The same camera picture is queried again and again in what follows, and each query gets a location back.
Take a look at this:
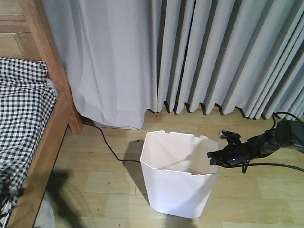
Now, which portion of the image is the grey pleated curtain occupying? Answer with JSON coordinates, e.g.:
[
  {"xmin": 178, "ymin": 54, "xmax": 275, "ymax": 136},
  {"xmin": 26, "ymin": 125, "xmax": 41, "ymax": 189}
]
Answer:
[{"xmin": 148, "ymin": 0, "xmax": 304, "ymax": 119}]

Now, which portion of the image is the white trash bin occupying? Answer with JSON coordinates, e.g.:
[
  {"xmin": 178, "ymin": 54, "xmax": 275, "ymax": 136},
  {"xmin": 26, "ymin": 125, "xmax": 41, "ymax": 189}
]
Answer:
[{"xmin": 140, "ymin": 131, "xmax": 219, "ymax": 219}]

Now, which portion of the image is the grey round rug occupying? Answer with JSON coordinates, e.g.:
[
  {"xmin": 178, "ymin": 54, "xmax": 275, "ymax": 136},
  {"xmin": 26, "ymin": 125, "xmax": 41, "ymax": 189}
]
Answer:
[{"xmin": 33, "ymin": 195, "xmax": 56, "ymax": 228}]

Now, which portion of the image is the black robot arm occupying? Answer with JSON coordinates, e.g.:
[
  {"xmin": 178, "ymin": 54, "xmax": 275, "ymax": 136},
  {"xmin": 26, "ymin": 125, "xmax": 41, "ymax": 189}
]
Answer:
[{"xmin": 207, "ymin": 119, "xmax": 304, "ymax": 173}]

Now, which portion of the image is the black power cord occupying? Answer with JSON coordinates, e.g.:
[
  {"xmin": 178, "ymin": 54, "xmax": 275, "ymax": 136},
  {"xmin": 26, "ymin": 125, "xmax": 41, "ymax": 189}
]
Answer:
[{"xmin": 82, "ymin": 120, "xmax": 141, "ymax": 163}]

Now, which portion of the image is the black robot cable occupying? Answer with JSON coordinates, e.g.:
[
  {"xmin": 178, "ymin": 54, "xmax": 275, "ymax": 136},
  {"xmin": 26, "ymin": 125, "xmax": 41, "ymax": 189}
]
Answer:
[{"xmin": 239, "ymin": 111, "xmax": 304, "ymax": 174}]

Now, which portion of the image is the white sheer curtain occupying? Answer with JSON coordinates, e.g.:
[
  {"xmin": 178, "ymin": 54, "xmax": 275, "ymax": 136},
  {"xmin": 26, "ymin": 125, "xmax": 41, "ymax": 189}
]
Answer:
[{"xmin": 43, "ymin": 0, "xmax": 154, "ymax": 129}]

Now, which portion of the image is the black white checkered bedding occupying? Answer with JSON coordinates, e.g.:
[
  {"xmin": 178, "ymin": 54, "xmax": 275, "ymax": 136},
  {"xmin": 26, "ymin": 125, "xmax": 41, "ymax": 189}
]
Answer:
[{"xmin": 0, "ymin": 57, "xmax": 58, "ymax": 228}]

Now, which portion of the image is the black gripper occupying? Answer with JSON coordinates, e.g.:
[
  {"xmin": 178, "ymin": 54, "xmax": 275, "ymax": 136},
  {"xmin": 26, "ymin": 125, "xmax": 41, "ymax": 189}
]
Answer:
[{"xmin": 207, "ymin": 134, "xmax": 252, "ymax": 168}]

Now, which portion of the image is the wooden bed frame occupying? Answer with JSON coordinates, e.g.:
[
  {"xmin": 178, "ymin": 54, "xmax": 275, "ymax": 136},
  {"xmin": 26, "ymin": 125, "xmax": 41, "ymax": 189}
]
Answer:
[{"xmin": 0, "ymin": 0, "xmax": 83, "ymax": 228}]

